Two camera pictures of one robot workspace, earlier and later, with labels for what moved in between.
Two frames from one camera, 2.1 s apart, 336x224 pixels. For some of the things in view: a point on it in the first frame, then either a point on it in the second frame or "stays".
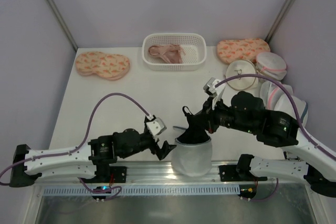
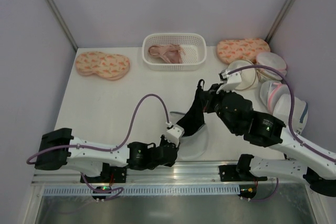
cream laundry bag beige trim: x=241 y=67 stays
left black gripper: x=153 y=145 → x=170 y=150
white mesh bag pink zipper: x=271 y=64 stays
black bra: x=198 y=128 → x=195 y=118
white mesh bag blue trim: x=192 y=160 → x=193 y=145
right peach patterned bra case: x=229 y=50 stays
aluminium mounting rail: x=158 y=172 stays
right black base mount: x=240 y=172 stays
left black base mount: x=105 y=173 stays
